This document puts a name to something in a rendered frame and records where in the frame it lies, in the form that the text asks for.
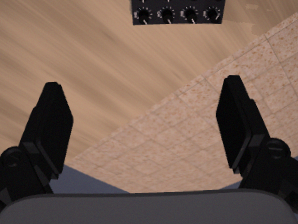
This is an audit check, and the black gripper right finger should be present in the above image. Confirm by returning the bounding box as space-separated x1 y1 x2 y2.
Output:
216 75 298 214

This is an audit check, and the black knob box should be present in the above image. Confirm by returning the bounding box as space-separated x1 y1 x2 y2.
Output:
131 0 225 25

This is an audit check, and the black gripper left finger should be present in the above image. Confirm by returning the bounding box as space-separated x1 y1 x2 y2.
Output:
0 82 73 213

